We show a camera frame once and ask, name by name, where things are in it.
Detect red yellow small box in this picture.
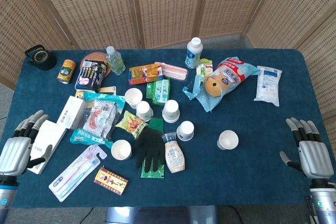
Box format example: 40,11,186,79
93,166,129,196

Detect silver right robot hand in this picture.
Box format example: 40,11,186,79
279,117,335,180

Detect clear shrimp snack bag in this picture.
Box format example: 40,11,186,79
82,98,120,141

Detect toothbrush blister pack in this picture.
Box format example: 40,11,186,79
48,144,108,203

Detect white milk bottle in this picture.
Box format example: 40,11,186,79
184,37,202,69

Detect round woven coaster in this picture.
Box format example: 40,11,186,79
80,51,112,78

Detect blue felt table cover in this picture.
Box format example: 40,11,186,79
2,48,336,209

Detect orange cardboard box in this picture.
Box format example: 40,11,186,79
128,63,164,86

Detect pink plastic case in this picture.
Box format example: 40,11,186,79
154,61,189,81

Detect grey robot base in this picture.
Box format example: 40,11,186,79
104,205,218,224

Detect blue bread bag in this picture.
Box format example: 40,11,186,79
182,56,260,113

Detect green glove package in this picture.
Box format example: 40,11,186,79
141,117,166,179

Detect white cotton pad pack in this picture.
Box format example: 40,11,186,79
253,65,283,107

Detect large flat white box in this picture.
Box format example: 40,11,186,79
26,119,68,175

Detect yellow drink can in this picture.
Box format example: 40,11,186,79
57,59,77,85

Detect beige sauce squeeze bottle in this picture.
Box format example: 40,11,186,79
161,131,187,174

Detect yellow card with black comb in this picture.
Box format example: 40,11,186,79
75,86,118,100

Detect white paper cup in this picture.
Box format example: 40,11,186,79
124,88,143,109
176,120,195,141
111,139,132,161
135,100,154,122
217,130,239,151
162,99,181,123

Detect teal snack bag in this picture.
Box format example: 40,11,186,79
69,92,126,150

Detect black printed packet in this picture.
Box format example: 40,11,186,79
75,59,108,93

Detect yellow green snack packet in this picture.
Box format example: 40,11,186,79
114,110,149,140

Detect black work glove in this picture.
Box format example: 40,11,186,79
135,126,166,172

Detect green white small pack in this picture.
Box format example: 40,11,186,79
196,58,214,78

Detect clear bottle green liquid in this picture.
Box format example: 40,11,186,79
105,46,126,75

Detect green wipes packet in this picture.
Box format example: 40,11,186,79
145,79,171,106

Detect black floor cable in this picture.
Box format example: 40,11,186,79
82,207,94,224
230,205,244,224

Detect small white carton box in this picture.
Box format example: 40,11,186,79
56,95,89,130

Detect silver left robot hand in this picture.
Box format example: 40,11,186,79
0,110,53,176

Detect woven bamboo folding screen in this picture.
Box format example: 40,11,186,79
0,0,336,156

